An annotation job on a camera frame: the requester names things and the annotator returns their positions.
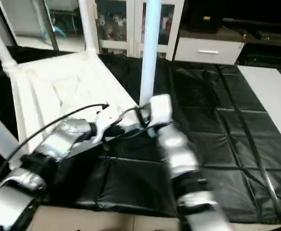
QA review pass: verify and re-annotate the white plastic table top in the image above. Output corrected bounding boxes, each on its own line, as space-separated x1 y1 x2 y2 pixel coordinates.
3 51 146 167

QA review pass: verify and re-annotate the black plastic mat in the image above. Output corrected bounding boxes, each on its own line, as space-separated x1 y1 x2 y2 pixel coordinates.
0 46 281 224

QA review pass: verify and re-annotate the white glass door cabinet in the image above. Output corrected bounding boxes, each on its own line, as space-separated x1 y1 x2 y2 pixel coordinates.
93 0 184 59

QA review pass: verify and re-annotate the white drawer unit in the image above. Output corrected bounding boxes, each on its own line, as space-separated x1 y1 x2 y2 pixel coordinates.
174 38 245 65

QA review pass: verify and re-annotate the black box device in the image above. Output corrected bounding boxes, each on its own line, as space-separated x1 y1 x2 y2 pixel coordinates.
186 5 223 33

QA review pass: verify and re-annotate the teal floor stand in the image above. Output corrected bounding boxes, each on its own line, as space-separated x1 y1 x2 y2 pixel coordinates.
44 24 67 41

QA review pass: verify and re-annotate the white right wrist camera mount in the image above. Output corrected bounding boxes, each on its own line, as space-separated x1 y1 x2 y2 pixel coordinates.
145 94 174 129

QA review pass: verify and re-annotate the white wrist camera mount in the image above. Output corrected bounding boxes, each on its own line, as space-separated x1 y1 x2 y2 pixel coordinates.
145 94 174 129
88 107 126 144

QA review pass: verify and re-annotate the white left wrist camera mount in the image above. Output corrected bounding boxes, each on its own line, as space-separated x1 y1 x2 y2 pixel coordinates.
88 107 126 144

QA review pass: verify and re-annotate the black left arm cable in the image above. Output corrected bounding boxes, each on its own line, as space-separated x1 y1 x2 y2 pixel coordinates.
0 103 109 193

